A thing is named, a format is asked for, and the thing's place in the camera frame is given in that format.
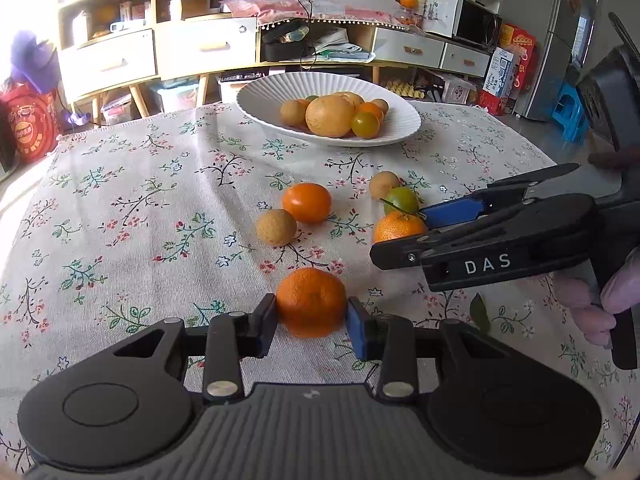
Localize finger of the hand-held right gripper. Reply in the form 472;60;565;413
422;161;582;231
369;201;537;271

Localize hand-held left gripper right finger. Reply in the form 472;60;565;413
346;296;511;403

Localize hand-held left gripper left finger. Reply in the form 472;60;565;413
112;294;279;403

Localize yellow-green tomato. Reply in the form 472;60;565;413
351;111;381;139

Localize white ribbed plate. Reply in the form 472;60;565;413
236;72;422;147

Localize person's right hand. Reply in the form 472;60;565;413
552;260;640;348

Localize green tomato with stem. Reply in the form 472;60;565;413
382;186;421;216

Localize blue plastic stool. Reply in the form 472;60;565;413
550;82;588;143

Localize yellow egg tray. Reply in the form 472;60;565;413
382;80;426;98

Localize blue white carton box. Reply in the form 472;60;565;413
482;47;523;98

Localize white drawer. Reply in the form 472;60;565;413
374;27;446;68
60;30;156;96
442;42;492;78
157;17;258;78

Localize large yellow round fruit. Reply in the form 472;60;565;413
305;95;356;138

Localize red carton box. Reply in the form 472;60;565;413
500;22;538;93

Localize low wooden cabinet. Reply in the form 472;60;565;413
260;15;496;92

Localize black white microwave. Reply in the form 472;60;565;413
425;0;503;51

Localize silver refrigerator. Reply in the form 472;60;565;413
520;0;596;121

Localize black box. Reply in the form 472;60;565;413
262;19;308;63

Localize clear storage box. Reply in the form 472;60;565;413
100;92;151;126
150;80;201;113

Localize pink cloth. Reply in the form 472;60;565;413
220;0;396;26

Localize red gift bag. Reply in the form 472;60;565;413
0;85;60;163

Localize purple toy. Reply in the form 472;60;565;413
10;30;61;96

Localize black cable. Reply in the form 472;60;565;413
287;0;317;68

